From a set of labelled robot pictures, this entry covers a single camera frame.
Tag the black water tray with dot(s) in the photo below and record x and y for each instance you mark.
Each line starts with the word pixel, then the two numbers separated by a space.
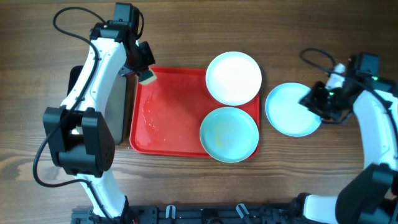
pixel 115 107

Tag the light blue plate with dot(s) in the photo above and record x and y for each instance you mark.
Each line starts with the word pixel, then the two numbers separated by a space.
pixel 286 114
pixel 229 135

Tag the white round plate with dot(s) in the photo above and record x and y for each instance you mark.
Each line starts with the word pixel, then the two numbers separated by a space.
pixel 233 78

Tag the green yellow sponge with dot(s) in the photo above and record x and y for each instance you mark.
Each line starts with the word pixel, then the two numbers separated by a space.
pixel 147 76

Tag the red plastic tray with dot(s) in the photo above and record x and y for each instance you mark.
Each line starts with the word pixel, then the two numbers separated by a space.
pixel 168 112

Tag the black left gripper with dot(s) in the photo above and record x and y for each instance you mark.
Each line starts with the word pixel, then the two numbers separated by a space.
pixel 150 60

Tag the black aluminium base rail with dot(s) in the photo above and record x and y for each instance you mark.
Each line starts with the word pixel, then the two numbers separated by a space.
pixel 241 213

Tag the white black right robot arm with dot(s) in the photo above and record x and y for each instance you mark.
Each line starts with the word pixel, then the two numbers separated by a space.
pixel 373 100

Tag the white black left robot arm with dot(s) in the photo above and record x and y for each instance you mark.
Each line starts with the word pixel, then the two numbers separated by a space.
pixel 77 132

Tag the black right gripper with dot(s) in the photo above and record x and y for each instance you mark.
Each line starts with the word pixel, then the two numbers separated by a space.
pixel 315 101

